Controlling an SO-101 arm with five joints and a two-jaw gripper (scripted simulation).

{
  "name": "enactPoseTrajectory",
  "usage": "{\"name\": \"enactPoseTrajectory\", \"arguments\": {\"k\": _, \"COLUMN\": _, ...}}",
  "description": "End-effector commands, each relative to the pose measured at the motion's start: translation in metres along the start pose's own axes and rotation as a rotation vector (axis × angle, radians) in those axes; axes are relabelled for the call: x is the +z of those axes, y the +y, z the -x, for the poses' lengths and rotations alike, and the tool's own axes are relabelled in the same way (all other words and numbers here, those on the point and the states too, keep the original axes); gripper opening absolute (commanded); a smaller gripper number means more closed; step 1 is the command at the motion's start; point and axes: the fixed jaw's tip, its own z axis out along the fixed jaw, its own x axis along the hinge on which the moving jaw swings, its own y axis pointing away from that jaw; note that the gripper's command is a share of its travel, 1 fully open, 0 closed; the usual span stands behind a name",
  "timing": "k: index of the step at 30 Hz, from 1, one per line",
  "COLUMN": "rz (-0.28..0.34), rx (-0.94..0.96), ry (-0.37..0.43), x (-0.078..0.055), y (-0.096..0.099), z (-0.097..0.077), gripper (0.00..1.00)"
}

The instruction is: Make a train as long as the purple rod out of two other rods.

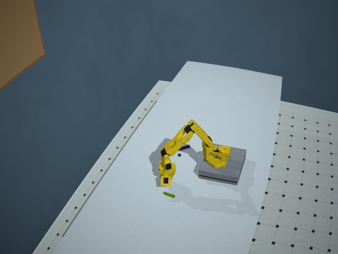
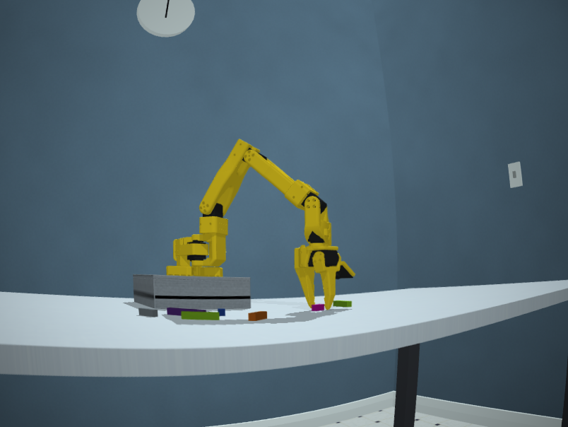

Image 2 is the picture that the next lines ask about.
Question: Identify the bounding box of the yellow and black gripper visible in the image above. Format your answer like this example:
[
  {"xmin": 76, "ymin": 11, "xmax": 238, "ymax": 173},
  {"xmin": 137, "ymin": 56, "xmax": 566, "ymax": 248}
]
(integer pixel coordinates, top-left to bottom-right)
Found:
[{"xmin": 295, "ymin": 243, "xmax": 355, "ymax": 310}]

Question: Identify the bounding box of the dark purple rod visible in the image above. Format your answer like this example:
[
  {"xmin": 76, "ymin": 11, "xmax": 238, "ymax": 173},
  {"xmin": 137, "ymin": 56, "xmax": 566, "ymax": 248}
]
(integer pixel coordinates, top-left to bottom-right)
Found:
[{"xmin": 167, "ymin": 308, "xmax": 206, "ymax": 316}]

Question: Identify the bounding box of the dark grey rod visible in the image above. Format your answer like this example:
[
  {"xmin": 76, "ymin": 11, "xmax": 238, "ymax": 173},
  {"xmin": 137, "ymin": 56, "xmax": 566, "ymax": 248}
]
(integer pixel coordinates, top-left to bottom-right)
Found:
[{"xmin": 138, "ymin": 308, "xmax": 158, "ymax": 317}]

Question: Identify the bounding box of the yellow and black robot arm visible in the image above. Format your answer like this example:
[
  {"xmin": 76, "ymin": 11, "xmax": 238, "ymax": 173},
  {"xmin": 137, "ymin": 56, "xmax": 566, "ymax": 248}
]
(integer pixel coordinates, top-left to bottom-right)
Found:
[{"xmin": 166, "ymin": 139, "xmax": 331, "ymax": 276}]

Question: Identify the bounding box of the lime green rod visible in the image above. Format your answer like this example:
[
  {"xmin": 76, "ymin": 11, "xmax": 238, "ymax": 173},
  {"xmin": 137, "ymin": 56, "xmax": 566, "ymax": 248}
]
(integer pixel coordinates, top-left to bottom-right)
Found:
[
  {"xmin": 181, "ymin": 311, "xmax": 220, "ymax": 320},
  {"xmin": 333, "ymin": 300, "xmax": 352, "ymax": 307}
]

